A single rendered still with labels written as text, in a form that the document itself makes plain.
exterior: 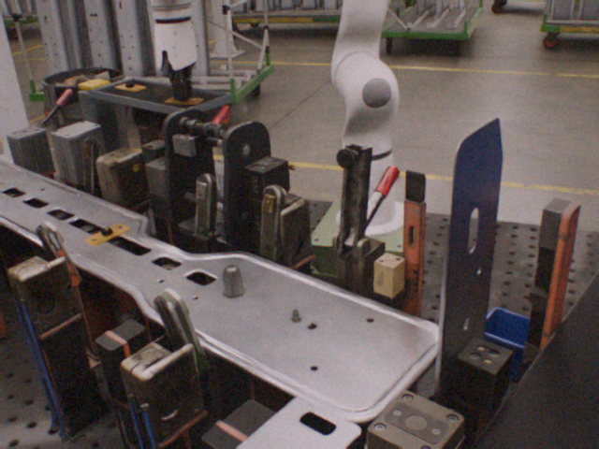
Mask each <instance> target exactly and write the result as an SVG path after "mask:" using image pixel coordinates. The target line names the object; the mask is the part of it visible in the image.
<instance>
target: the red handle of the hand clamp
mask: <svg viewBox="0 0 599 449"><path fill-rule="evenodd" d="M399 175H400V171H399V169H398V168H397V167H396V166H389V167H388V168H387V170H386V172H385V175H384V176H383V178H382V180H380V181H379V182H378V184H377V186H376V187H375V189H374V191H373V195H372V198H371V199H370V201H369V203H368V213H367V225H366V229H367V228H368V226H369V224H370V222H371V221H372V219H373V216H374V215H375V213H376V211H377V210H378V208H380V206H381V204H382V203H383V201H384V199H386V198H387V195H388V193H389V191H390V189H391V188H392V186H393V184H394V182H395V181H396V180H397V178H398V177H399ZM353 240H354V229H352V231H351V232H350V234H349V236H348V237H347V238H346V240H345V241H344V244H345V246H346V247H347V248H348V249H351V250H353Z"/></svg>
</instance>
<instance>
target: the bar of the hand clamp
mask: <svg viewBox="0 0 599 449"><path fill-rule="evenodd" d="M372 157H373V146H370V145H365V144H361V143H356V142H351V143H349V144H346V145H345V147H344V149H341V150H339V151H338V153H337V162H338V164H339V166H340V167H342V168H343V189H342V204H341V217H340V232H339V246H338V253H345V252H347V251H349V249H348V248H347V247H346V246H345V244H344V241H345V240H346V238H347V237H348V236H349V234H350V228H353V229H354V240H353V252H352V259H353V258H356V260H357V258H358V257H357V247H358V243H359V242H360V241H361V240H362V238H364V237H365V236H366V225H367V213H368V202H369V191H370V179H371V167H372Z"/></svg>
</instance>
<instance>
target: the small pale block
mask: <svg viewBox="0 0 599 449"><path fill-rule="evenodd" d="M373 291H374V292H373V294H374V295H375V296H376V297H377V301H378V302H380V303H383V304H387V305H388V306H391V307H393V308H396V310H397V309H399V311H400V310H401V295H402V294H403V293H404V258H402V257H399V256H397V255H394V254H391V253H385V254H384V255H382V256H381V257H380V258H377V259H376V261H375V262H374V263H373Z"/></svg>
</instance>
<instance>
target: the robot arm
mask: <svg viewBox="0 0 599 449"><path fill-rule="evenodd" d="M387 4H388V0H343V11H342V17H341V22H340V27H339V31H338V35H337V38H336V42H335V48H334V52H333V56H332V62H331V70H330V75H331V81H332V84H333V86H334V88H335V90H336V91H337V92H338V93H339V95H340V96H341V97H342V98H343V99H344V102H345V106H346V120H345V125H344V128H343V149H344V147H345V145H346V144H349V143H351V142H356V143H361V144H365V145H370V146H373V157H372V167H371V179H370V191H369V201H370V199H371V198H372V195H373V191H374V189H375V187H376V186H377V184H378V182H379V181H380V180H382V178H383V176H384V175H385V172H386V170H387V168H388V167H389V166H394V164H393V146H392V127H393V124H394V122H395V119H396V115H397V112H398V108H399V104H398V102H399V93H398V86H397V82H396V80H395V77H394V74H393V72H392V71H391V69H390V68H389V67H388V66H387V65H386V64H384V63H383V62H382V61H379V58H378V50H379V42H380V37H381V33H382V29H383V26H384V22H385V19H386V15H387ZM151 6H152V11H153V17H154V18H155V19H157V20H156V24H155V33H154V49H155V58H156V64H157V68H158V69H159V70H163V77H164V78H168V79H169V82H170V83H171V84H172V91H173V97H174V100H182V101H185V100H187V97H186V96H187V95H188V97H193V96H194V94H193V87H192V80H190V79H191V78H192V69H193V67H194V65H195V64H196V59H197V48H196V41H195V37H194V32H193V27H192V23H191V21H190V20H191V17H189V16H190V15H193V7H192V0H151ZM175 73H177V75H176V74H175ZM401 229H403V204H400V203H398V202H396V200H395V182H394V184H393V186H392V188H391V189H390V191H389V193H388V195H387V198H386V199H384V201H383V203H382V204H381V206H380V208H378V210H377V211H376V213H375V215H374V216H373V219H372V221H371V222H370V224H369V226H368V228H367V229H366V236H368V237H381V236H385V235H389V234H392V233H395V232H397V231H399V230H401Z"/></svg>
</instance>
